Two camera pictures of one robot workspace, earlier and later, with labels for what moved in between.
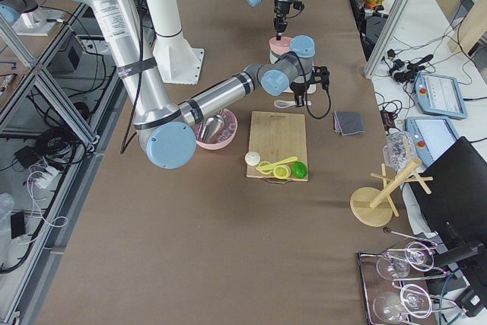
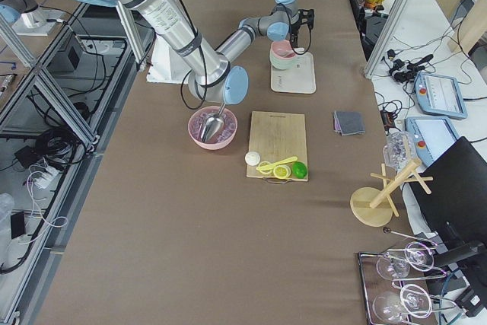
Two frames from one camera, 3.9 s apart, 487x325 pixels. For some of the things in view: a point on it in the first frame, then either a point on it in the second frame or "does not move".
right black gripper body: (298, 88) to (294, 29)
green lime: (299, 170) does not move
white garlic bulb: (253, 158) does not move
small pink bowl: (280, 46) does not move
